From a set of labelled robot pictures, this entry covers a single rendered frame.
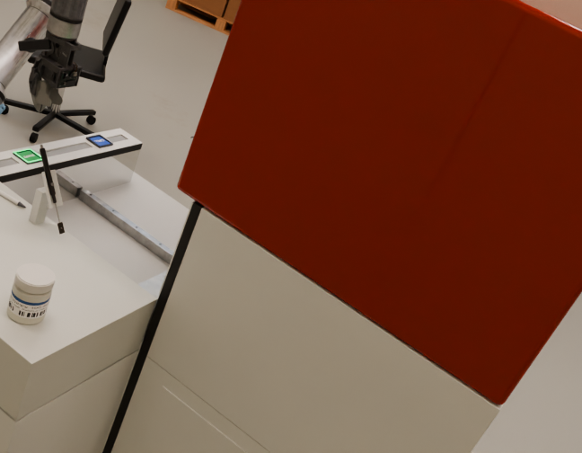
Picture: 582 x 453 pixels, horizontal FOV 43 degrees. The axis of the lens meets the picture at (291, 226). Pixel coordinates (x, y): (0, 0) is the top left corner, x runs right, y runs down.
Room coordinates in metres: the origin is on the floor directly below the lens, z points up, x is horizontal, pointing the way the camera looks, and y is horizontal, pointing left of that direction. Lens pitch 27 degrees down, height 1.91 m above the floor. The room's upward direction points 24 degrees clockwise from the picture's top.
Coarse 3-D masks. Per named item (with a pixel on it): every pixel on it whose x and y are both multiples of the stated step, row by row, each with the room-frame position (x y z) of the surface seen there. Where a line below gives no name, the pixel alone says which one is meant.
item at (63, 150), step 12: (108, 132) 1.97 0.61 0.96; (120, 132) 2.01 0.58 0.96; (48, 144) 1.76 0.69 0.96; (60, 144) 1.78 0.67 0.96; (72, 144) 1.81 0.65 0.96; (84, 144) 1.85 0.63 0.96; (120, 144) 1.93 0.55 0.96; (132, 144) 1.97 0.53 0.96; (0, 156) 1.59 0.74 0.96; (12, 156) 1.62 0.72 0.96; (48, 156) 1.69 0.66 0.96; (60, 156) 1.72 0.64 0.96; (72, 156) 1.74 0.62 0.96; (0, 168) 1.54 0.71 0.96; (12, 168) 1.56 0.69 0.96; (24, 168) 1.59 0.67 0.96
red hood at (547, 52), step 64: (256, 0) 1.31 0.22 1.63; (320, 0) 1.27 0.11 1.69; (384, 0) 1.23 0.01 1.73; (448, 0) 1.20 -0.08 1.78; (512, 0) 1.17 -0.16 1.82; (576, 0) 1.74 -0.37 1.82; (256, 64) 1.29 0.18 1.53; (320, 64) 1.25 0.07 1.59; (384, 64) 1.22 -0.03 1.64; (448, 64) 1.18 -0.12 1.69; (512, 64) 1.15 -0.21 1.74; (576, 64) 1.13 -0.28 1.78; (256, 128) 1.28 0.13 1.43; (320, 128) 1.24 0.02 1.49; (384, 128) 1.20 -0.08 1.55; (448, 128) 1.17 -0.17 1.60; (512, 128) 1.14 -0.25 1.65; (576, 128) 1.11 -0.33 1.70; (192, 192) 1.30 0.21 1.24; (256, 192) 1.26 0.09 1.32; (320, 192) 1.22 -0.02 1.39; (384, 192) 1.18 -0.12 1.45; (448, 192) 1.15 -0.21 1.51; (512, 192) 1.12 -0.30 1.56; (576, 192) 1.09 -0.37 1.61; (320, 256) 1.20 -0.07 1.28; (384, 256) 1.17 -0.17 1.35; (448, 256) 1.13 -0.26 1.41; (512, 256) 1.10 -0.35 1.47; (576, 256) 1.07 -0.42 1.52; (384, 320) 1.15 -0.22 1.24; (448, 320) 1.11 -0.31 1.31; (512, 320) 1.08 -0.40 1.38; (512, 384) 1.07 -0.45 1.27
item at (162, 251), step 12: (84, 192) 1.78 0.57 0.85; (96, 204) 1.76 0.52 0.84; (108, 216) 1.75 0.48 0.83; (120, 216) 1.75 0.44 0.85; (120, 228) 1.73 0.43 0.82; (132, 228) 1.72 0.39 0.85; (144, 240) 1.70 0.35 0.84; (156, 240) 1.71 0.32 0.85; (156, 252) 1.69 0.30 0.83; (168, 252) 1.68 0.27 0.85
